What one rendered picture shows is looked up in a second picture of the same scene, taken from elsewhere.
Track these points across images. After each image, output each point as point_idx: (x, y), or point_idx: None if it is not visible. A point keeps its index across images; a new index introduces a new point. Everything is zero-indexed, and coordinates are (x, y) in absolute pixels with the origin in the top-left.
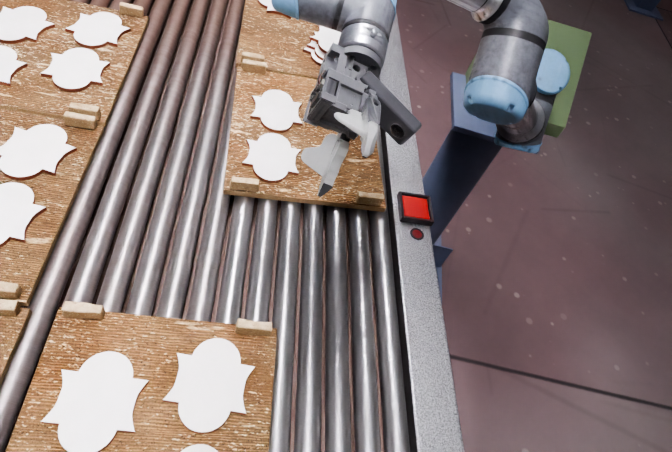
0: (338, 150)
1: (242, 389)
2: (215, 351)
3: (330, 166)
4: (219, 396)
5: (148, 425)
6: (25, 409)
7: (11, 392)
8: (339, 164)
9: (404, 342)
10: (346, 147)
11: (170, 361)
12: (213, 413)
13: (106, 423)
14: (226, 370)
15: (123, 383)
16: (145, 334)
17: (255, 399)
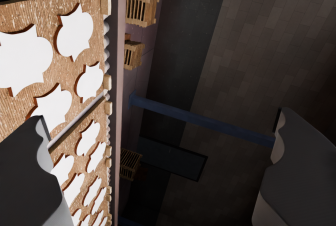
0: (69, 212)
1: (21, 34)
2: (0, 72)
3: (49, 171)
4: (31, 49)
5: (52, 79)
6: (59, 131)
7: (48, 143)
8: (39, 164)
9: None
10: (57, 218)
11: (15, 96)
12: (41, 47)
13: (60, 98)
14: (12, 54)
15: (42, 108)
16: (4, 126)
17: (17, 19)
